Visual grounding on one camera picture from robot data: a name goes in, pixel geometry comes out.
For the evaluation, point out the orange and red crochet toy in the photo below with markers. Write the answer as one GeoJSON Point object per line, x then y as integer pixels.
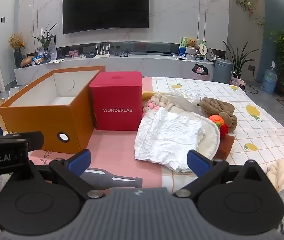
{"type": "Point", "coordinates": [216, 120]}

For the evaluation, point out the green plant in vase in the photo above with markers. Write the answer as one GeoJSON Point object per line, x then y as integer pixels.
{"type": "Point", "coordinates": [45, 38]}

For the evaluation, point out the teddy bear bouquet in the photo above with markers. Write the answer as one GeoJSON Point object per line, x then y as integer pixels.
{"type": "Point", "coordinates": [191, 45]}

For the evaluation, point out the hanging vine plant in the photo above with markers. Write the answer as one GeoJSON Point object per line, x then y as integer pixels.
{"type": "Point", "coordinates": [246, 5]}

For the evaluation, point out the pink waste basket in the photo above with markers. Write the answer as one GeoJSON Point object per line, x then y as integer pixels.
{"type": "Point", "coordinates": [201, 76]}

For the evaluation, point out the round paper fan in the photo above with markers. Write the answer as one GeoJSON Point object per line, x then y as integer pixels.
{"type": "Point", "coordinates": [203, 50]}

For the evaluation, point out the orange cardboard box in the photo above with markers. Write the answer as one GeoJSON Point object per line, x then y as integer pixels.
{"type": "Point", "coordinates": [32, 122]}

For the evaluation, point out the clear crumpled plastic bag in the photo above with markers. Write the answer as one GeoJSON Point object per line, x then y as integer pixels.
{"type": "Point", "coordinates": [190, 95]}

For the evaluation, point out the brown bread loaf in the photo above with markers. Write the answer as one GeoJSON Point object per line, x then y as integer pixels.
{"type": "Point", "coordinates": [27, 61]}

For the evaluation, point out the black framed picture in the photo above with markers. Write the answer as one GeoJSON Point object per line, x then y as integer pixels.
{"type": "Point", "coordinates": [52, 47]}

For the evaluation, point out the green picture board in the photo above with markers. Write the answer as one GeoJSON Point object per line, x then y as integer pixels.
{"type": "Point", "coordinates": [183, 43]}

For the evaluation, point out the cream plush mat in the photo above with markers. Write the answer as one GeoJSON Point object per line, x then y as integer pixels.
{"type": "Point", "coordinates": [210, 140]}

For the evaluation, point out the brown sponge block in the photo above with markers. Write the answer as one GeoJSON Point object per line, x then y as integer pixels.
{"type": "Point", "coordinates": [226, 146]}

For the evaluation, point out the yellow cloth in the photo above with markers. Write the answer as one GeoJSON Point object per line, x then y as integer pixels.
{"type": "Point", "coordinates": [147, 95]}

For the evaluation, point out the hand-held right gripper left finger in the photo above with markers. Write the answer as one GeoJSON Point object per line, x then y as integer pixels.
{"type": "Point", "coordinates": [78, 162]}

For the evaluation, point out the pink bottle print mat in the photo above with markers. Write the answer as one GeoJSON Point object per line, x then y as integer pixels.
{"type": "Point", "coordinates": [122, 150]}

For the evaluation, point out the blue water jug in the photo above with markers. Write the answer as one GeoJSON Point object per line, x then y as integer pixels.
{"type": "Point", "coordinates": [268, 81]}

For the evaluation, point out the grey trash bin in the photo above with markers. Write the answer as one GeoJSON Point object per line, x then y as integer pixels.
{"type": "Point", "coordinates": [223, 70]}

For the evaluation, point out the pink heater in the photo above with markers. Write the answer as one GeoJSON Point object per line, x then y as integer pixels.
{"type": "Point", "coordinates": [243, 85]}

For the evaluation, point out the dried yellow flowers vase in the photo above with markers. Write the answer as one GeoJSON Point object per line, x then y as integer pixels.
{"type": "Point", "coordinates": [17, 42]}

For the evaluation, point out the black wall television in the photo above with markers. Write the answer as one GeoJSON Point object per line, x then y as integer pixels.
{"type": "Point", "coordinates": [107, 5]}

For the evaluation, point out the woven basket bag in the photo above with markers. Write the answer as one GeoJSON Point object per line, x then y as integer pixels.
{"type": "Point", "coordinates": [234, 80]}

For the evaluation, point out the white router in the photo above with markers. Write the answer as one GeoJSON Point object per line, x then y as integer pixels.
{"type": "Point", "coordinates": [102, 55]}

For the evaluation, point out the pink and white knit piece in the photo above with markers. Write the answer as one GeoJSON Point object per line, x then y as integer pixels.
{"type": "Point", "coordinates": [152, 105]}

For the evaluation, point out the red square box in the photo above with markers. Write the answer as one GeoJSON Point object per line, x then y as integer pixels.
{"type": "Point", "coordinates": [117, 100]}

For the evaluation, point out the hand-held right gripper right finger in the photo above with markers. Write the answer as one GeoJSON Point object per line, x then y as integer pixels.
{"type": "Point", "coordinates": [198, 163]}

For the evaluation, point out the tall leafy potted plant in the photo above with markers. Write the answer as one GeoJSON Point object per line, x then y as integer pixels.
{"type": "Point", "coordinates": [238, 60]}

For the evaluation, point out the white marble television console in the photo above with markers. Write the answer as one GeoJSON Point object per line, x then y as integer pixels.
{"type": "Point", "coordinates": [144, 66]}

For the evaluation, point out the white stool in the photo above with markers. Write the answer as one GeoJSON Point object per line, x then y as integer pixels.
{"type": "Point", "coordinates": [14, 92]}

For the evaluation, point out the white cloth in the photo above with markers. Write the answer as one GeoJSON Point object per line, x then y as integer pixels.
{"type": "Point", "coordinates": [167, 137]}

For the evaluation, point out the brown chunky knit yarn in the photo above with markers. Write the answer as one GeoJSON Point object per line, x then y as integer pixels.
{"type": "Point", "coordinates": [216, 105]}

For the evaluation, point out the bushy green houseplant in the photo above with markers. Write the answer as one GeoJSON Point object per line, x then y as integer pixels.
{"type": "Point", "coordinates": [283, 42]}

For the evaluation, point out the pink photo card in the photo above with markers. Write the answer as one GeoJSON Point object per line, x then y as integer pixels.
{"type": "Point", "coordinates": [73, 53]}

